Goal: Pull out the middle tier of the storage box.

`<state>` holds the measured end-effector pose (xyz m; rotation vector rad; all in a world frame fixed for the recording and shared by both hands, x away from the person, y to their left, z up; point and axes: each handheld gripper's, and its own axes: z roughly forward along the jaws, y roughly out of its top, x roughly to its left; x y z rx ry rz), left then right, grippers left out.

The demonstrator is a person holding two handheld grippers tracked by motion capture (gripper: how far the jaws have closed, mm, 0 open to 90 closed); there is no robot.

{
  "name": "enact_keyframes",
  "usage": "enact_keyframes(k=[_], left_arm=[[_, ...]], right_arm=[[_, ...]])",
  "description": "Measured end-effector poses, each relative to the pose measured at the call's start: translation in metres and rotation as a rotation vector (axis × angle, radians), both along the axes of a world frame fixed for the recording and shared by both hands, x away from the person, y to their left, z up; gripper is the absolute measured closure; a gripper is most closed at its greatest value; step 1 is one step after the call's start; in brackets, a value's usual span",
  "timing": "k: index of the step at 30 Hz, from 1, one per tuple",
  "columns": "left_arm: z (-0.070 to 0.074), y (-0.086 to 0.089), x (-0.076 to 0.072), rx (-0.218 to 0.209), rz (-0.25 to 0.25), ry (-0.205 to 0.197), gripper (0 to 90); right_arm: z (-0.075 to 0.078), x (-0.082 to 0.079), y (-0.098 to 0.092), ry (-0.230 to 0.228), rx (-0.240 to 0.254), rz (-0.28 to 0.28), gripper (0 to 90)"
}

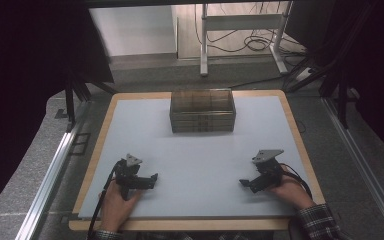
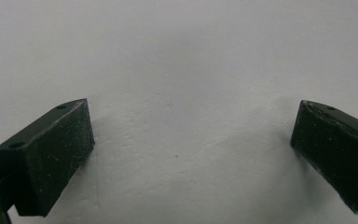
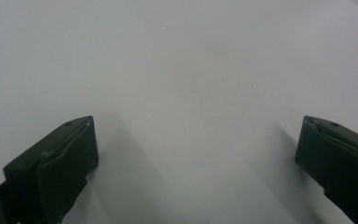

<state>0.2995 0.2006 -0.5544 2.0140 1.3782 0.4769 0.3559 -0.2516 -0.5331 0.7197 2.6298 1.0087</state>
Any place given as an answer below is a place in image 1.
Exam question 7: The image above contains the white work board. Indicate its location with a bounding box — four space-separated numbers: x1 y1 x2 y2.
68 89 327 232

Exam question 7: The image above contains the person's left hand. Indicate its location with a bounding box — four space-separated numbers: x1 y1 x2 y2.
99 179 143 233

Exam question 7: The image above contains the person's right hand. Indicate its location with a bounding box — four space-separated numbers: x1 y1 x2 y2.
265 164 315 211

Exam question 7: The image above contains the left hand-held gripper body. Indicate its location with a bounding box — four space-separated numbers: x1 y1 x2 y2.
114 153 144 201

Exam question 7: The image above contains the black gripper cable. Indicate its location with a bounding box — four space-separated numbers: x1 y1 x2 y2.
279 163 314 200
87 160 122 240

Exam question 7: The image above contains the black cable bundle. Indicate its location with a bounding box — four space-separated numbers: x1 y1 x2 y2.
194 2 309 58

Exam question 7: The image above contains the black curtain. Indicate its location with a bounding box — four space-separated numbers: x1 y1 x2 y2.
0 0 115 224
284 0 384 166

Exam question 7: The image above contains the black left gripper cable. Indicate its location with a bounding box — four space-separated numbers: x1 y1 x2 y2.
87 160 122 240

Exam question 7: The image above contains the transparent brown drawer box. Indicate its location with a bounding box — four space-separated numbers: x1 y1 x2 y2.
169 88 237 134

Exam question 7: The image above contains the black metal stand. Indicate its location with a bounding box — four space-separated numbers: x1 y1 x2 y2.
63 71 118 124
286 3 378 130

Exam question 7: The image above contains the white table mat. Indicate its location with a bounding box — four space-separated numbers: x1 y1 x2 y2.
78 95 309 220

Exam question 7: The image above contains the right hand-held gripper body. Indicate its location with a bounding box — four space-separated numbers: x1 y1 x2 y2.
251 149 285 189

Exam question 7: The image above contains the long black floor cable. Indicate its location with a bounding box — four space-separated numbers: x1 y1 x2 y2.
228 74 286 90

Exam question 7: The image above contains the aluminium rail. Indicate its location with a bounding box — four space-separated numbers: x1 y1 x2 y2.
322 96 384 240
14 99 93 240

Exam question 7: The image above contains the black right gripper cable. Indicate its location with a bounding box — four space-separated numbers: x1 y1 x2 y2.
279 163 314 200

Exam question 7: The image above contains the white metal desk frame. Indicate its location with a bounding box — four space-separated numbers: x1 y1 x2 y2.
199 2 294 77

